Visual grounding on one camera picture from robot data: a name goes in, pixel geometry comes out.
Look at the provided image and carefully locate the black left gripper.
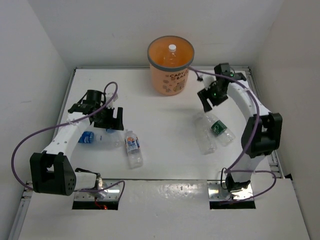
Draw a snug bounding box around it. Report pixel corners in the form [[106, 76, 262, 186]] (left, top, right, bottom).
[[93, 104, 123, 130]]

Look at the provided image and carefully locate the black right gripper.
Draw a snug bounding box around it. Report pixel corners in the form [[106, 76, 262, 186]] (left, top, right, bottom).
[[198, 81, 229, 113]]

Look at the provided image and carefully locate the clear bottle dark blue label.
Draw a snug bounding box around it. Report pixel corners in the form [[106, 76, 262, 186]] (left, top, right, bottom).
[[99, 129, 123, 150]]

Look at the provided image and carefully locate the clear square bottle white cap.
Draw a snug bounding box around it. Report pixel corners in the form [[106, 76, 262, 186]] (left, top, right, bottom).
[[162, 44, 179, 68]]

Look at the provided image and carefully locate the clear bottle green label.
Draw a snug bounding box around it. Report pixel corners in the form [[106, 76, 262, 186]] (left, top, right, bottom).
[[204, 112, 236, 147]]

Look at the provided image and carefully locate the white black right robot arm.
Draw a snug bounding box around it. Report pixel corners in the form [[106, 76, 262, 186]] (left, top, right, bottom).
[[194, 63, 283, 192]]

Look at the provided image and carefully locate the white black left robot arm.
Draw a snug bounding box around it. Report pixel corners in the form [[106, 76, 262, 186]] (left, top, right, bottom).
[[30, 90, 124, 196]]

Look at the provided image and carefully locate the orange capybara waste bin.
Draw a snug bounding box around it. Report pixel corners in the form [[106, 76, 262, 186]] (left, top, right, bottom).
[[147, 35, 195, 96]]

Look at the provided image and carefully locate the clear unlabelled crumpled bottle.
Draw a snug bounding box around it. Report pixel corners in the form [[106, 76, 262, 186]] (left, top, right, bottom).
[[193, 112, 217, 155]]

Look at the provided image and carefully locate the clear bottle orange white label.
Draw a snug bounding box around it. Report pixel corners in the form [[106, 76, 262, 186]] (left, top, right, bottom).
[[124, 129, 143, 169]]

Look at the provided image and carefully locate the small bottle blue label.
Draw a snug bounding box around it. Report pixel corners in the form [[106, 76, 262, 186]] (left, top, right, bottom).
[[78, 131, 103, 144]]

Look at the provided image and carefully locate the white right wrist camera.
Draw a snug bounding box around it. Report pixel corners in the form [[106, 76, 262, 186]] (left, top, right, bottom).
[[197, 74, 215, 90]]

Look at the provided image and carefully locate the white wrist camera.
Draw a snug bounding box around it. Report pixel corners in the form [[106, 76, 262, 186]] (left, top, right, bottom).
[[104, 92, 118, 109], [197, 74, 215, 90]]

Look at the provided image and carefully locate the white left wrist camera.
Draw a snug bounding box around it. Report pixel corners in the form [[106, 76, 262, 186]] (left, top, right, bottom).
[[104, 92, 118, 109]]

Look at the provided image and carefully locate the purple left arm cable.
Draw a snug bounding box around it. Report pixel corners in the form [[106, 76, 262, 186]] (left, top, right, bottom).
[[11, 81, 126, 198]]

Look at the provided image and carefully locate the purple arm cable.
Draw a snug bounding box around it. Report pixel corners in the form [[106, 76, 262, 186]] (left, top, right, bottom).
[[188, 66, 278, 205], [11, 81, 126, 198]]

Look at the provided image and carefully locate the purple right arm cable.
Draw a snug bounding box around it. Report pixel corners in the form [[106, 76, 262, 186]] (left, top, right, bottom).
[[188, 66, 278, 205]]

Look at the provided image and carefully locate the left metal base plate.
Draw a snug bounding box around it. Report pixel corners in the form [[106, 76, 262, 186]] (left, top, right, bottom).
[[73, 179, 123, 202]]

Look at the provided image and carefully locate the metal base plate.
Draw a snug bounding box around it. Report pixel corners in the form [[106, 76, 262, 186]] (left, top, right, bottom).
[[73, 179, 123, 202], [207, 180, 254, 202]]

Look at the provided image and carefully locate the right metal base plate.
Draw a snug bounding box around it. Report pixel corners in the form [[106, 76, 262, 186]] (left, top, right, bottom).
[[207, 180, 254, 202]]

